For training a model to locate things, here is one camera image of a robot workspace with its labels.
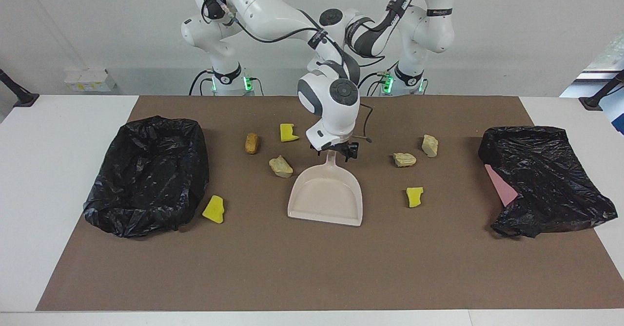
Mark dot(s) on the notched yellow sponge piece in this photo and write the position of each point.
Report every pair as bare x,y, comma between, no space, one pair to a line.
287,133

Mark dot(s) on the plain yellow sponge piece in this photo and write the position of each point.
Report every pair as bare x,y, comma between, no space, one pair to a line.
213,210

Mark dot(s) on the pink bin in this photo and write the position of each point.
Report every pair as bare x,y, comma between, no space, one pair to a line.
500,185

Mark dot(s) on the brown table mat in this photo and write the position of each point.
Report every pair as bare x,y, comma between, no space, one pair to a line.
312,267

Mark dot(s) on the black trash bag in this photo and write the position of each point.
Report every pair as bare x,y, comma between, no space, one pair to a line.
551,180
146,180

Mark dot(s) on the right black trash bag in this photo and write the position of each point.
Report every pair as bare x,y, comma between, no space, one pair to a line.
146,180

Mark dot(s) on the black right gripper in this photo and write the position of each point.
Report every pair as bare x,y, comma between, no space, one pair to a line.
341,146

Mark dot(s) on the brown toy bread roll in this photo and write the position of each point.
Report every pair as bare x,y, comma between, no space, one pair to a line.
251,143

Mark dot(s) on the pale toy bread chunk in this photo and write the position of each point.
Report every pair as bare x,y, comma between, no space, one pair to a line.
281,166
429,145

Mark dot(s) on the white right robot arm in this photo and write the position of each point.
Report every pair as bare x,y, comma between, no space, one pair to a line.
273,4

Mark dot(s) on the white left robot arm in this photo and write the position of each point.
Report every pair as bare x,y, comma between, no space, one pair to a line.
438,19

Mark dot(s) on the black clamp stand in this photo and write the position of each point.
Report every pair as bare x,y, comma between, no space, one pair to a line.
22,97
597,101

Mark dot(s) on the beige plastic dustpan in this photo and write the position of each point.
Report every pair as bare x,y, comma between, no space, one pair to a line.
326,194

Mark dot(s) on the yellow green sponge piece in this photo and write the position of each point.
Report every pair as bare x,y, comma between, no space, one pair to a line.
415,197

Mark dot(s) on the toy croissant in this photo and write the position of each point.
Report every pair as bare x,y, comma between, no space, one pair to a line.
404,159

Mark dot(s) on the white wall socket box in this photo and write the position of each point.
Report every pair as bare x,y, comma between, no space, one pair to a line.
90,80

